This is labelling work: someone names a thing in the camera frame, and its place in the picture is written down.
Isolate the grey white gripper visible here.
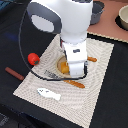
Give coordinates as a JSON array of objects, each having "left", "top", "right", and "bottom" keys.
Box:
[{"left": 60, "top": 35, "right": 87, "bottom": 78}]

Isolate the red toy tomato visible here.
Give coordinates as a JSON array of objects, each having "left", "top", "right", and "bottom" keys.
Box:
[{"left": 28, "top": 53, "right": 40, "bottom": 65}]

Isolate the white toy fish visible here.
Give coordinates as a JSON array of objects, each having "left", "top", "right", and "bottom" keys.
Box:
[{"left": 37, "top": 88, "right": 61, "bottom": 101}]

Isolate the brown toy sausage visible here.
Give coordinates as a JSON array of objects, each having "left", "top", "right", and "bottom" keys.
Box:
[{"left": 5, "top": 67, "right": 24, "bottom": 81}]

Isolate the yellow toy bread loaf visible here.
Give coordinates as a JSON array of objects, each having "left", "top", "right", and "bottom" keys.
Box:
[{"left": 61, "top": 62, "right": 69, "bottom": 73}]

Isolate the grey pot with handles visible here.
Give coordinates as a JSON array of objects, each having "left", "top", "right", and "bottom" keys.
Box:
[{"left": 90, "top": 1, "right": 104, "bottom": 25}]

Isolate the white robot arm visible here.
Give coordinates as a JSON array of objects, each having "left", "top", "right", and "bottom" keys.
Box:
[{"left": 27, "top": 0, "right": 93, "bottom": 78}]

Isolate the round wooden plate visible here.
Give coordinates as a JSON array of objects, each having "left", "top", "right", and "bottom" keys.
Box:
[{"left": 56, "top": 56, "right": 69, "bottom": 75}]

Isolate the white woven placemat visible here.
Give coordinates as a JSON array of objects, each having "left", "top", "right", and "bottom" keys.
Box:
[{"left": 14, "top": 38, "right": 114, "bottom": 128}]

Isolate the beige bowl on stove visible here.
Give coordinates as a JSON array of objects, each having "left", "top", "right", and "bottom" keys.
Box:
[{"left": 119, "top": 5, "right": 128, "bottom": 30}]

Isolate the knife with wooden handle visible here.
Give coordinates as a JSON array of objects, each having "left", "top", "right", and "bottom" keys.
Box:
[{"left": 87, "top": 57, "right": 97, "bottom": 62}]

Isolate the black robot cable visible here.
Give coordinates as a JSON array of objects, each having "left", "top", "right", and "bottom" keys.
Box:
[{"left": 17, "top": 3, "right": 89, "bottom": 82}]

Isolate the fork with wooden handle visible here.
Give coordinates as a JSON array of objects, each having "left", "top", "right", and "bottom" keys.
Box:
[{"left": 44, "top": 70, "right": 85, "bottom": 88}]

